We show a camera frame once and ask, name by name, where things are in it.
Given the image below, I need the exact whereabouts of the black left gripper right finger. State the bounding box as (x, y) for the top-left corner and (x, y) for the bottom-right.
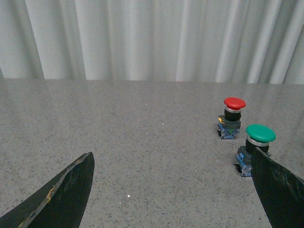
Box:
(251, 147), (304, 228)

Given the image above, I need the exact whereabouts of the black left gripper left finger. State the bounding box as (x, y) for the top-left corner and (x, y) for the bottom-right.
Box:
(0, 152), (95, 228)

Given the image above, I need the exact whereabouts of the green mushroom push button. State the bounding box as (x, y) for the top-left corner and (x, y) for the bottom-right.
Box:
(234, 124), (276, 177)

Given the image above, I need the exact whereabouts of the red mushroom push button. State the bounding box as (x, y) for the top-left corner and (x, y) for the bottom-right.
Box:
(217, 97), (246, 139)

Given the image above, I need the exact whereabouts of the white pleated curtain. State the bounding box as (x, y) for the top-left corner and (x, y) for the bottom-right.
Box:
(0, 0), (304, 84)

